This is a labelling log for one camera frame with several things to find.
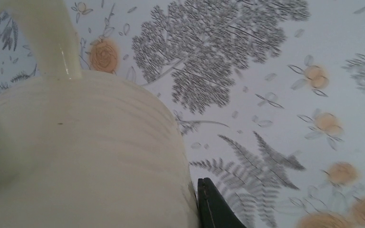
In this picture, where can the cream ribbed mug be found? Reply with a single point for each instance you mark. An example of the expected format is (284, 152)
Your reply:
(86, 149)

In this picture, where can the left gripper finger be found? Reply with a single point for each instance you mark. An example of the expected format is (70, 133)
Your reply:
(214, 212)

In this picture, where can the floral table mat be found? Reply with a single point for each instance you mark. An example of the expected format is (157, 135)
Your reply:
(268, 95)

